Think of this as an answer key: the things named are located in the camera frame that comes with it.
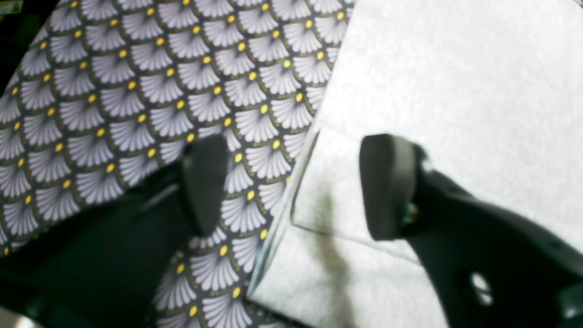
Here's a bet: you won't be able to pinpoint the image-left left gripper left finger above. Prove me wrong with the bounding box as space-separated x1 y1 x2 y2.
1 135 229 328

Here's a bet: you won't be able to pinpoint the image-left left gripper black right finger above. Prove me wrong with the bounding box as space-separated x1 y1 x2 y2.
359 133 583 328

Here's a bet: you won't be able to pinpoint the light grey T-shirt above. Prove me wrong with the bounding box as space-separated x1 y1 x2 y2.
246 0 582 328

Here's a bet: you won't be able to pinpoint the patterned fan-print tablecloth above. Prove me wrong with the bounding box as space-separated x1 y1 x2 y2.
1 0 355 328

